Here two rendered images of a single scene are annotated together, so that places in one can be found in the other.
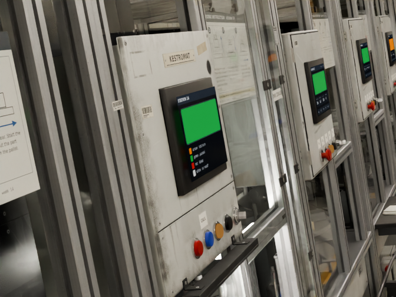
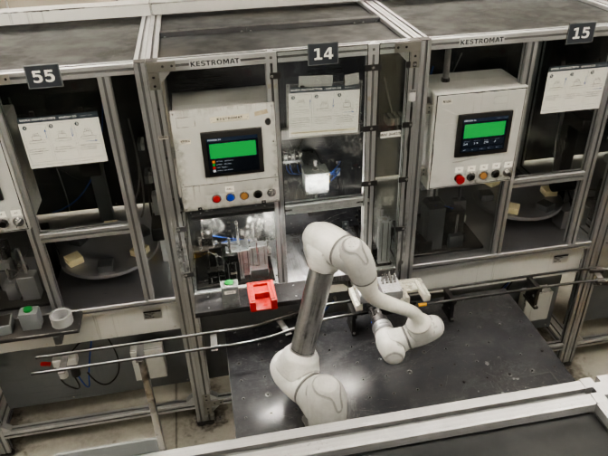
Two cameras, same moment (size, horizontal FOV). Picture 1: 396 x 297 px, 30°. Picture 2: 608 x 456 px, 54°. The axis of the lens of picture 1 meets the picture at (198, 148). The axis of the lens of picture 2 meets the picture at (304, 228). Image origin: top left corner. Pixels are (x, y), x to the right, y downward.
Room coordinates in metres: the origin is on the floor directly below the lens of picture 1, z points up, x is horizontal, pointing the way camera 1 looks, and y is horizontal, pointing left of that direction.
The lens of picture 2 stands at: (0.49, -2.09, 2.68)
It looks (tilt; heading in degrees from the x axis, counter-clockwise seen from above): 32 degrees down; 58
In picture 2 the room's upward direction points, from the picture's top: 2 degrees counter-clockwise
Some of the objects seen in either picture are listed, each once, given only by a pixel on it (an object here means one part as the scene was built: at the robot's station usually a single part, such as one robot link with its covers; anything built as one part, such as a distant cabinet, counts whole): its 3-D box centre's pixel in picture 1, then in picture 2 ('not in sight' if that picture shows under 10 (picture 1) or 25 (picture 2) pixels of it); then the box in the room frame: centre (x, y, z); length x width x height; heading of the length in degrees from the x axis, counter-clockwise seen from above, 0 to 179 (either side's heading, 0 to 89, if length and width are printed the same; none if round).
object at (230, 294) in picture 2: not in sight; (230, 291); (1.35, -0.05, 0.97); 0.08 x 0.08 x 0.12; 68
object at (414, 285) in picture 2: not in sight; (388, 298); (2.03, -0.37, 0.84); 0.36 x 0.14 x 0.10; 158
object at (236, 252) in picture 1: (221, 263); (232, 209); (1.43, -0.01, 1.37); 0.36 x 0.04 x 0.04; 158
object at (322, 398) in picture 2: not in sight; (325, 401); (1.41, -0.73, 0.85); 0.18 x 0.16 x 0.22; 96
